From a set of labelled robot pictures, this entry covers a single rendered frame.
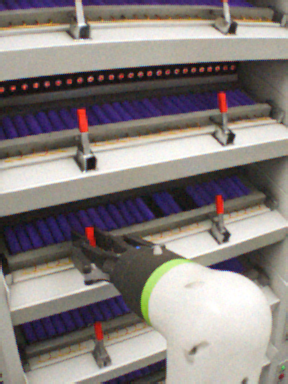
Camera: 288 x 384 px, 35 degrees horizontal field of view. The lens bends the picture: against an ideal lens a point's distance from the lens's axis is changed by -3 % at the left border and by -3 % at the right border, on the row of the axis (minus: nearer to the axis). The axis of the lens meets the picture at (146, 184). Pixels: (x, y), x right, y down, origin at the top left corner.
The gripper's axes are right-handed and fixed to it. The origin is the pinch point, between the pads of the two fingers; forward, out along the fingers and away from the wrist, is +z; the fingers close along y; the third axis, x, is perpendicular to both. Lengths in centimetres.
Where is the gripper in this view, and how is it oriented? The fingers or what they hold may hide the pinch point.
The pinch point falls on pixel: (90, 240)
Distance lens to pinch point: 77.3
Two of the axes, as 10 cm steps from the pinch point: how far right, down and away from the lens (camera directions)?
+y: 8.7, -1.9, 4.6
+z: -4.8, -1.5, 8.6
